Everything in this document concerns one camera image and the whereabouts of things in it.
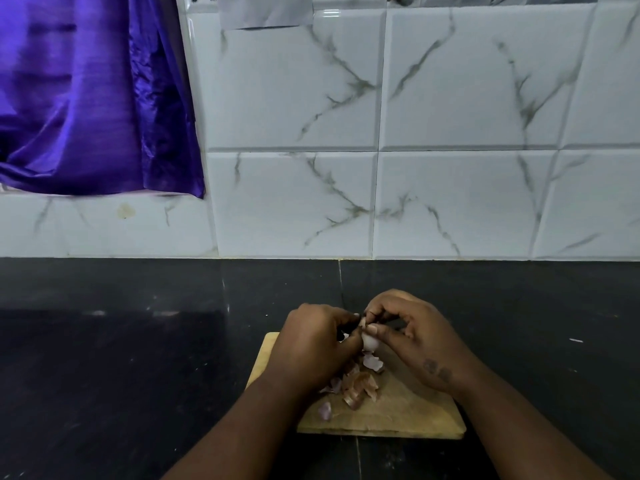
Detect person's left forearm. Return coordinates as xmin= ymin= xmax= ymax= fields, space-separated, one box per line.
xmin=162 ymin=367 xmax=321 ymax=480

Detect wooden cutting board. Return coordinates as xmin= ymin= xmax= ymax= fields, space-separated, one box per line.
xmin=245 ymin=332 xmax=467 ymax=441

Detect purple satin curtain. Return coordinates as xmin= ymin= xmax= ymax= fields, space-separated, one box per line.
xmin=0 ymin=0 xmax=206 ymax=199

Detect garlic clove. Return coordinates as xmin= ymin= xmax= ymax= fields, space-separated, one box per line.
xmin=358 ymin=317 xmax=382 ymax=353

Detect person's left hand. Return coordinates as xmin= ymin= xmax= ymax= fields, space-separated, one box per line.
xmin=266 ymin=303 xmax=366 ymax=389

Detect person's right forearm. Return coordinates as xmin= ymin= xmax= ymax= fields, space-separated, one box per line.
xmin=450 ymin=360 xmax=613 ymax=480

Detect white paper sheet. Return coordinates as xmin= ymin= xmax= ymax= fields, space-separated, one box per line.
xmin=216 ymin=0 xmax=315 ymax=30

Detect person's right hand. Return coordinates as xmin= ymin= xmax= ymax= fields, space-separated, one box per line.
xmin=363 ymin=289 xmax=476 ymax=395

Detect pile of garlic peels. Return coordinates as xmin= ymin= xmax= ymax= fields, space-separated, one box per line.
xmin=318 ymin=352 xmax=386 ymax=421

